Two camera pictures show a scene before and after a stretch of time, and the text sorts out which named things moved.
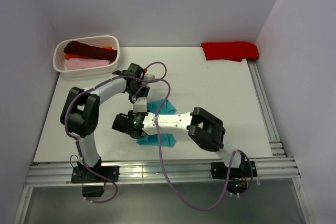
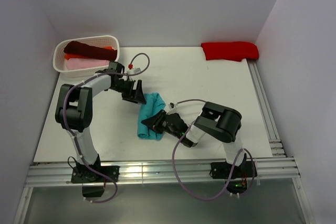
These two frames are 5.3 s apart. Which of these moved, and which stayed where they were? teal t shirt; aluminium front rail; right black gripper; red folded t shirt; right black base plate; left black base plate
Moved: right black gripper; teal t shirt
Stayed: right black base plate; red folded t shirt; aluminium front rail; left black base plate
